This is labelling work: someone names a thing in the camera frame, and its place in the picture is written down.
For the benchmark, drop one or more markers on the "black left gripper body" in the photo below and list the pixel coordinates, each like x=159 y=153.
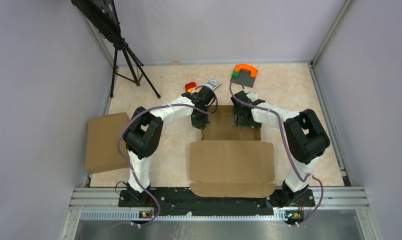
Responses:
x=205 y=107

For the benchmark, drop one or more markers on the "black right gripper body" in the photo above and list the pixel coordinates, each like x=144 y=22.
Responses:
x=237 y=111

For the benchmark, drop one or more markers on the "large cardboard box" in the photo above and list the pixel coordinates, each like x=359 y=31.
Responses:
x=231 y=161

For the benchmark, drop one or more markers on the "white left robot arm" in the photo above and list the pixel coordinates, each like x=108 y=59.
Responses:
x=143 y=132

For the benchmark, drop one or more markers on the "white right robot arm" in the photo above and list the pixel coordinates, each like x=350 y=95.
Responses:
x=304 y=137

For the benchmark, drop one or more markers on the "blue playing card box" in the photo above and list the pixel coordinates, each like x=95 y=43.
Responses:
x=212 y=83

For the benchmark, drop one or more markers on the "small folded cardboard box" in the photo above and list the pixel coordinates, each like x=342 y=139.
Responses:
x=101 y=154

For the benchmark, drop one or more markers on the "yellow oval toy block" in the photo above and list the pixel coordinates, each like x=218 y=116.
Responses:
x=194 y=90

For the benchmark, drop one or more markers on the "red oval plastic block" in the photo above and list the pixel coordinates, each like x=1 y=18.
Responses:
x=190 y=86

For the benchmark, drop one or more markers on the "green small toy brick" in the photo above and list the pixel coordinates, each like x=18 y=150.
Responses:
x=235 y=74

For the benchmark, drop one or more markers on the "orange arch toy block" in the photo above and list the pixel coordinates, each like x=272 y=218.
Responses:
x=247 y=68

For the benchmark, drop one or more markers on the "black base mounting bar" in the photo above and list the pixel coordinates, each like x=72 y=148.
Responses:
x=179 y=201

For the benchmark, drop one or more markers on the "black tripod stand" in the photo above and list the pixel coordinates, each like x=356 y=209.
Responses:
x=103 y=15

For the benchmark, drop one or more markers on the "grey lego base plate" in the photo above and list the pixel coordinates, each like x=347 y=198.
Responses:
x=244 y=79

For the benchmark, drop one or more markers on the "aluminium front rail frame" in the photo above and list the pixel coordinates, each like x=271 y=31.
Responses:
x=101 y=203

